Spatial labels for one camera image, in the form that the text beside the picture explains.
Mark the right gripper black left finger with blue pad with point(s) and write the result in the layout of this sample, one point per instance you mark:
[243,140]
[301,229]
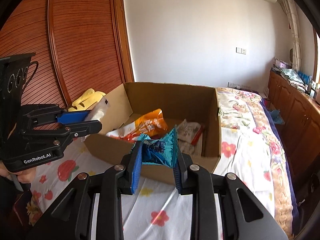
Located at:
[90,206]

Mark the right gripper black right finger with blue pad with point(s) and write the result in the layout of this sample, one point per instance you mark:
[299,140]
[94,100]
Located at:
[223,206]

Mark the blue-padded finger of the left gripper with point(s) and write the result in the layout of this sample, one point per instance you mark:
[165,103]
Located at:
[72,117]

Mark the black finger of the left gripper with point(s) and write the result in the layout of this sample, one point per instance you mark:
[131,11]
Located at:
[82,129]

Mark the white blue snack pack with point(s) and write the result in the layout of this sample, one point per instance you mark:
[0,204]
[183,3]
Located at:
[99,110]

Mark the orange chicken feet snack bag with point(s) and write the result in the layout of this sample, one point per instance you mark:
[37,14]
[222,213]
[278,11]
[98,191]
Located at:
[151,124]

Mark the teal foil snack pack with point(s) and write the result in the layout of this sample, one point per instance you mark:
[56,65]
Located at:
[161,151]

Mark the white snack pack red stripe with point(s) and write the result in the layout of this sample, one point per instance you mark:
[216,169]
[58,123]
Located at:
[190,135]

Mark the person's left hand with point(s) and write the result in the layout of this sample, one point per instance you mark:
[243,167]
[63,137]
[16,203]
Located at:
[25,177]

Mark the yellow plush toy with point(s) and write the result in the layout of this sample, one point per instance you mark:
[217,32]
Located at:
[86,100]

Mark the floral white bed sheet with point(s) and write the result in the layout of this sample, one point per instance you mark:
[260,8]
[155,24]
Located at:
[249,148]

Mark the wooden slatted wardrobe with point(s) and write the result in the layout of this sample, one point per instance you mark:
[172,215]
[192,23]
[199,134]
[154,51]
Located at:
[78,44]

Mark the wooden side cabinet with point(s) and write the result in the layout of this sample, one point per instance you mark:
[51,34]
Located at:
[300,133]

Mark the blue cloth beside bed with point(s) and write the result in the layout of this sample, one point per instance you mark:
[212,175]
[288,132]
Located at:
[276,117]

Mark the clutter pile on cabinet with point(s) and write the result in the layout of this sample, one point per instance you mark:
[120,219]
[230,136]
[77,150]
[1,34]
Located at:
[299,80]

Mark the patterned white curtain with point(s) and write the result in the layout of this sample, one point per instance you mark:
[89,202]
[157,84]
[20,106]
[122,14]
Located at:
[292,15]

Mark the white wall socket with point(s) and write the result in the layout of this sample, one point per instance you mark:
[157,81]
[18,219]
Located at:
[240,50]

